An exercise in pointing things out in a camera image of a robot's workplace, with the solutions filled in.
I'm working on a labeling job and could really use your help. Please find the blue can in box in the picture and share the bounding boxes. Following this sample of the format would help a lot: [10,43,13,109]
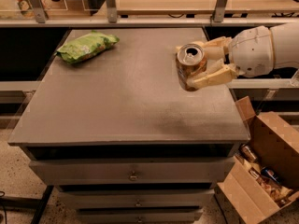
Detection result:
[261,167,280,183]

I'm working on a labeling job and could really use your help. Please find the grey drawer cabinet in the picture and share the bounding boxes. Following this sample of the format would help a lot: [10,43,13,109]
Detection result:
[9,28,249,224]

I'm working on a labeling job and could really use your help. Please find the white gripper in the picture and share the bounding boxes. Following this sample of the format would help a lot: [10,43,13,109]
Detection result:
[186,26,274,90]

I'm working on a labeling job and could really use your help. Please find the metal railing frame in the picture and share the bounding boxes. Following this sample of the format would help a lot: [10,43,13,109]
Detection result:
[0,0,299,28]

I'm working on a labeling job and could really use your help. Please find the green chip bag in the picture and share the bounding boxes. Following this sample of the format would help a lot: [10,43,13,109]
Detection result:
[56,31,120,64]

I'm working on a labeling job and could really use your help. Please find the orange soda can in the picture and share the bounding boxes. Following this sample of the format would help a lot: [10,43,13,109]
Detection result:
[176,44,207,91]

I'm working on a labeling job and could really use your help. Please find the snack packets in box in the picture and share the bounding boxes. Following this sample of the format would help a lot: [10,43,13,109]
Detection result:
[249,168,292,207]

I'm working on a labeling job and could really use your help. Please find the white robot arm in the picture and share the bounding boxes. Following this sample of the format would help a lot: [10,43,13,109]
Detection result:
[176,22,299,91]

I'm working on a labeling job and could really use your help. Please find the can in cardboard box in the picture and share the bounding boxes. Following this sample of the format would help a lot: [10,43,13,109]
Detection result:
[239,145,258,162]

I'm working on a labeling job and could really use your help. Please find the open cardboard box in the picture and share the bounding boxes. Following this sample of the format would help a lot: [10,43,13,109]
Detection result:
[219,97,299,224]

